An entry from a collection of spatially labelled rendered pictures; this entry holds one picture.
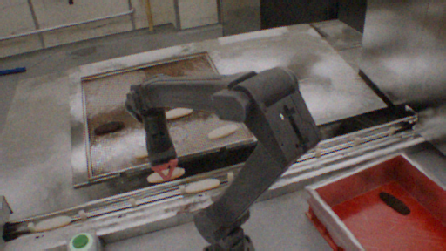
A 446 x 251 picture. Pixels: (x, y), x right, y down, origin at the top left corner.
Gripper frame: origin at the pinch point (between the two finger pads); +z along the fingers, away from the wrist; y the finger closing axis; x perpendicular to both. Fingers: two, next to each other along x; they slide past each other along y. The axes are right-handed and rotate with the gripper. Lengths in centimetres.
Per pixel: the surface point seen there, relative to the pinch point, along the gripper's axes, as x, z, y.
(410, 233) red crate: 54, 11, 34
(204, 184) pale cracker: 9.8, 7.2, 0.4
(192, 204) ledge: 4.7, 7.0, 6.7
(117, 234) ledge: -15.8, 8.1, 9.1
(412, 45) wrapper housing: 80, -19, -6
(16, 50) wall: -126, 85, -370
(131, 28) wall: 13, 86, -370
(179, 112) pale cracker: 9.7, 0.3, -27.4
